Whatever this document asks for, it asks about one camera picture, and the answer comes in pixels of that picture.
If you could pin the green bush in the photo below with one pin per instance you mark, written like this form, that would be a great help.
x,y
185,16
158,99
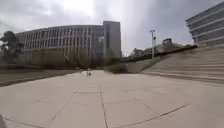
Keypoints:
x,y
116,68

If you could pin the person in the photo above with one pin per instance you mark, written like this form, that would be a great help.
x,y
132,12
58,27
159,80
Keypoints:
x,y
88,72

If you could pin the beige concrete slab plaza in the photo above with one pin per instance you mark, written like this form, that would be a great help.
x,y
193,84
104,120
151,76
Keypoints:
x,y
116,100

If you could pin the tall lamp pole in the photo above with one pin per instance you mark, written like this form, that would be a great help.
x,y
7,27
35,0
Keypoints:
x,y
152,43

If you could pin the large curved grey building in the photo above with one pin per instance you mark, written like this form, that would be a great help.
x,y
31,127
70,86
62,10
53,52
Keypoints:
x,y
70,41

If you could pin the dark hedge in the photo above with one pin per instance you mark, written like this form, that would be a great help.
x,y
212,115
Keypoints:
x,y
160,53

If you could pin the low distant buildings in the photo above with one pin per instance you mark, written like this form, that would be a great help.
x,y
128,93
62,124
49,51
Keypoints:
x,y
160,48

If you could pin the wide concrete steps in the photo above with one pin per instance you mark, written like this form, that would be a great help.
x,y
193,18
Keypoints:
x,y
193,65

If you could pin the grass strip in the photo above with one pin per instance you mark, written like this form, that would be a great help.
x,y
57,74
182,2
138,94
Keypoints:
x,y
30,75

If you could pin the grey layered building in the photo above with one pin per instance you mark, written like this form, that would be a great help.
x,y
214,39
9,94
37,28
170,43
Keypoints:
x,y
208,26

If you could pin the dark green tree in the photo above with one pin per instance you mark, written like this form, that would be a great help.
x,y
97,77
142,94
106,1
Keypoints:
x,y
10,46

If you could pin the grey concrete wall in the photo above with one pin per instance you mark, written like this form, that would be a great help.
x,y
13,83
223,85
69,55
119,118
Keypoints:
x,y
141,64

